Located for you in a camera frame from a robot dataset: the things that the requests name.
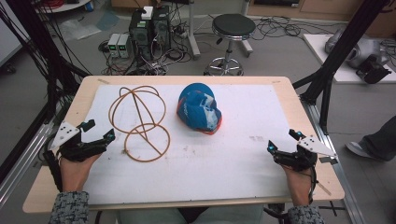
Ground person's left hand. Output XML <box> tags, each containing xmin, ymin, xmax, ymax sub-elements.
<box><xmin>59</xmin><ymin>153</ymin><xmax>101</xmax><ymax>194</ymax></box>

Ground white table mat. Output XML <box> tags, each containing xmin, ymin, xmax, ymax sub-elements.
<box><xmin>81</xmin><ymin>83</ymin><xmax>293</xmax><ymax>207</ymax></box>

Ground black floor cables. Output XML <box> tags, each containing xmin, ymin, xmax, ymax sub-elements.
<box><xmin>250</xmin><ymin>14</ymin><xmax>337</xmax><ymax>42</ymax></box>

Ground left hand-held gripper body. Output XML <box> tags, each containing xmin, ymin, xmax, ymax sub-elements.
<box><xmin>49</xmin><ymin>120</ymin><xmax>108</xmax><ymax>163</ymax></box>

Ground brown wire hat stand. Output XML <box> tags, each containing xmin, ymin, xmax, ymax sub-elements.
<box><xmin>107</xmin><ymin>85</ymin><xmax>172</xmax><ymax>163</ymax></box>

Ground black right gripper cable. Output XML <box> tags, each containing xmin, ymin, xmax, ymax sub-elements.
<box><xmin>306</xmin><ymin>166</ymin><xmax>319</xmax><ymax>205</ymax></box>

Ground white box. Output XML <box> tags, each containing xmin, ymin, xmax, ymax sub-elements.
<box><xmin>141</xmin><ymin>6</ymin><xmax>154</xmax><ymax>21</ymax></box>

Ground white floor board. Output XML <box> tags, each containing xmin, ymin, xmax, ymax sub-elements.
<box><xmin>303</xmin><ymin>33</ymin><xmax>396</xmax><ymax>85</ymax></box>

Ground black device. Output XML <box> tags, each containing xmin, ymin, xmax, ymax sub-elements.
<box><xmin>355</xmin><ymin>55</ymin><xmax>393</xmax><ymax>85</ymax></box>

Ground white desk leg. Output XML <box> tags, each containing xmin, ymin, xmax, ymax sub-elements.
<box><xmin>186</xmin><ymin>0</ymin><xmax>202</xmax><ymax>61</ymax></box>

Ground aluminium rail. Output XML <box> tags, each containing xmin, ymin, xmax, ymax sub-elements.
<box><xmin>0</xmin><ymin>120</ymin><xmax>55</xmax><ymax>208</ymax></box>
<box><xmin>301</xmin><ymin>101</ymin><xmax>368</xmax><ymax>224</ymax></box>

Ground blue baseball cap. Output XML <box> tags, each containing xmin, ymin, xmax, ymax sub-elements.
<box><xmin>176</xmin><ymin>82</ymin><xmax>223</xmax><ymax>135</ymax></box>

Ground grey power supply unit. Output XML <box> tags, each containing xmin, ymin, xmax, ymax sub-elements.
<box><xmin>106</xmin><ymin>33</ymin><xmax>121</xmax><ymax>59</ymax></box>
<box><xmin>117</xmin><ymin>33</ymin><xmax>132</xmax><ymax>59</ymax></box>

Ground black round stool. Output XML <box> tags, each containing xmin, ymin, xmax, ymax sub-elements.
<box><xmin>203</xmin><ymin>12</ymin><xmax>257</xmax><ymax>77</ymax></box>

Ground grey robot shell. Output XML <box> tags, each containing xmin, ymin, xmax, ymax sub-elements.
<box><xmin>324</xmin><ymin>28</ymin><xmax>390</xmax><ymax>70</ymax></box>

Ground electronics boxes with cables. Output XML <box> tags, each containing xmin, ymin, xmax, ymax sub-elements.
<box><xmin>97</xmin><ymin>18</ymin><xmax>194</xmax><ymax>77</ymax></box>

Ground person's right hand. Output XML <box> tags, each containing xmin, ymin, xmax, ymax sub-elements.
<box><xmin>281</xmin><ymin>163</ymin><xmax>316</xmax><ymax>207</ymax></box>

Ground black computer tower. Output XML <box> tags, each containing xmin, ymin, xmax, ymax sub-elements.
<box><xmin>151</xmin><ymin>6</ymin><xmax>172</xmax><ymax>52</ymax></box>
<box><xmin>128</xmin><ymin>10</ymin><xmax>154</xmax><ymax>62</ymax></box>

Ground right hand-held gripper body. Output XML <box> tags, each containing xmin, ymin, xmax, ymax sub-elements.
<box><xmin>274</xmin><ymin>135</ymin><xmax>339</xmax><ymax>173</ymax></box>

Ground person's lap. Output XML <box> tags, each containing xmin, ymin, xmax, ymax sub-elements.
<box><xmin>115</xmin><ymin>204</ymin><xmax>266</xmax><ymax>224</ymax></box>

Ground black metal frame stand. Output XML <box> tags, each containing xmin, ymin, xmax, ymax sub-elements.
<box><xmin>292</xmin><ymin>0</ymin><xmax>394</xmax><ymax>134</ymax></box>
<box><xmin>0</xmin><ymin>0</ymin><xmax>92</xmax><ymax>185</ymax></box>

